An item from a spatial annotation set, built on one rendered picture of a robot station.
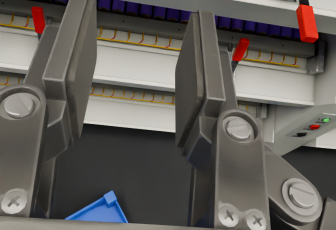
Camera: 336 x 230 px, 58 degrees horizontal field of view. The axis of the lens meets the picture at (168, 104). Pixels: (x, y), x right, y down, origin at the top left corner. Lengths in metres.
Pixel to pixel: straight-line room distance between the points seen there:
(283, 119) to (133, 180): 0.35
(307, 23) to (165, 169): 0.51
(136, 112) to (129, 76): 0.19
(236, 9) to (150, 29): 0.16
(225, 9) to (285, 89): 0.23
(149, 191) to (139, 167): 0.06
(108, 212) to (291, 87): 0.44
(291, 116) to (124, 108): 0.33
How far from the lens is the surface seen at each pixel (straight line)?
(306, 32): 0.29
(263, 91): 0.51
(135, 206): 0.70
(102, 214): 0.69
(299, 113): 0.59
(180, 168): 0.73
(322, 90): 0.54
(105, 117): 0.64
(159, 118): 0.64
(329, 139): 0.79
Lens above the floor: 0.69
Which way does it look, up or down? 63 degrees down
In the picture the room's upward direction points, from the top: 23 degrees clockwise
